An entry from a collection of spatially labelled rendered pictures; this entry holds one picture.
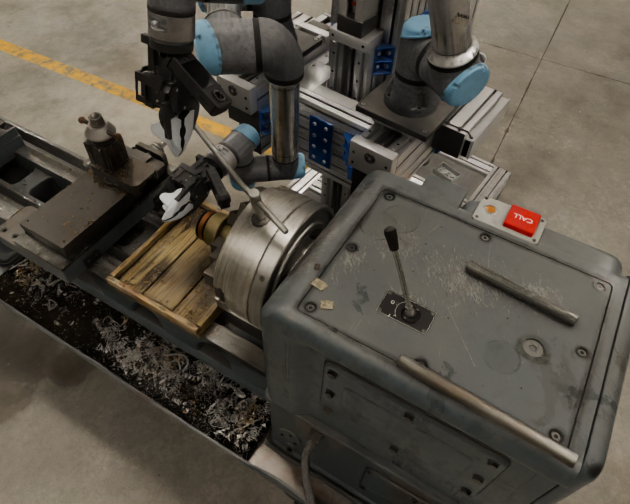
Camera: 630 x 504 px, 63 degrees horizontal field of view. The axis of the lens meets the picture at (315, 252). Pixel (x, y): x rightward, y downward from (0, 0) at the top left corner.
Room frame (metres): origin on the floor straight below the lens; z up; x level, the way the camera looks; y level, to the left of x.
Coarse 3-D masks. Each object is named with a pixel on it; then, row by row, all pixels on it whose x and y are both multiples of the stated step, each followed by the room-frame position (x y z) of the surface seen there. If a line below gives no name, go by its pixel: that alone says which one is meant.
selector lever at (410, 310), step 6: (396, 252) 0.52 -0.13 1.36; (396, 258) 0.51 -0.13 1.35; (396, 264) 0.51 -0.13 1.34; (402, 270) 0.51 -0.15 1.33; (402, 276) 0.50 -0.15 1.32; (402, 282) 0.50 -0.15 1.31; (402, 288) 0.49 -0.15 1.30; (408, 294) 0.49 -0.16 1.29; (408, 300) 0.48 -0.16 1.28; (408, 306) 0.47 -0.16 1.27; (402, 312) 0.47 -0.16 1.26; (408, 312) 0.47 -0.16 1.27; (414, 312) 0.47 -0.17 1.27; (420, 312) 0.47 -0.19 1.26; (402, 318) 0.46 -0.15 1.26; (408, 318) 0.46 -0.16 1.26; (414, 318) 0.46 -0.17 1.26; (420, 318) 0.46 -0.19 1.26
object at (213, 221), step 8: (200, 216) 0.80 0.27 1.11; (208, 216) 0.80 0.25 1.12; (216, 216) 0.80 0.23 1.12; (224, 216) 0.80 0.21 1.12; (200, 224) 0.78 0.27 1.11; (208, 224) 0.78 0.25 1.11; (216, 224) 0.77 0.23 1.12; (224, 224) 0.78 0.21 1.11; (200, 232) 0.77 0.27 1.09; (208, 232) 0.76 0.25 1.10; (216, 232) 0.75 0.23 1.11; (224, 232) 0.76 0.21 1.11; (208, 240) 0.75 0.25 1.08
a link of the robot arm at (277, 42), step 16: (272, 32) 1.06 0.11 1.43; (288, 32) 1.09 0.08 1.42; (272, 48) 1.03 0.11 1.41; (288, 48) 1.05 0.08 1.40; (272, 64) 1.03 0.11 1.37; (288, 64) 1.05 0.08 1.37; (272, 80) 1.05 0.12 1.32; (288, 80) 1.05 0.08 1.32; (272, 96) 1.07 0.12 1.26; (288, 96) 1.06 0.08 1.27; (272, 112) 1.08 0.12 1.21; (288, 112) 1.07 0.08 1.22; (272, 128) 1.08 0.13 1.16; (288, 128) 1.07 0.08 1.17; (272, 144) 1.09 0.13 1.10; (288, 144) 1.07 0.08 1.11; (272, 160) 1.10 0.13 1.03; (288, 160) 1.08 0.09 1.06; (304, 160) 1.11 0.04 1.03; (272, 176) 1.07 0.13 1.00; (288, 176) 1.08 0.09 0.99
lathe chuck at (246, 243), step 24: (264, 192) 0.77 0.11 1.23; (288, 192) 0.79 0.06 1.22; (240, 216) 0.70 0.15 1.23; (288, 216) 0.70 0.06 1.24; (240, 240) 0.65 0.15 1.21; (264, 240) 0.65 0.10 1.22; (216, 264) 0.63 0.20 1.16; (240, 264) 0.61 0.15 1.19; (216, 288) 0.60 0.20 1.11; (240, 288) 0.58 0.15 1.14; (240, 312) 0.57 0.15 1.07
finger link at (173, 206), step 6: (174, 192) 0.88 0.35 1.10; (162, 198) 0.86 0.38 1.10; (168, 198) 0.86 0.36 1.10; (186, 198) 0.87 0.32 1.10; (168, 204) 0.85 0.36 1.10; (174, 204) 0.84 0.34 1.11; (180, 204) 0.85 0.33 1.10; (168, 210) 0.83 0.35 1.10; (174, 210) 0.83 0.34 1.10; (168, 216) 0.82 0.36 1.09
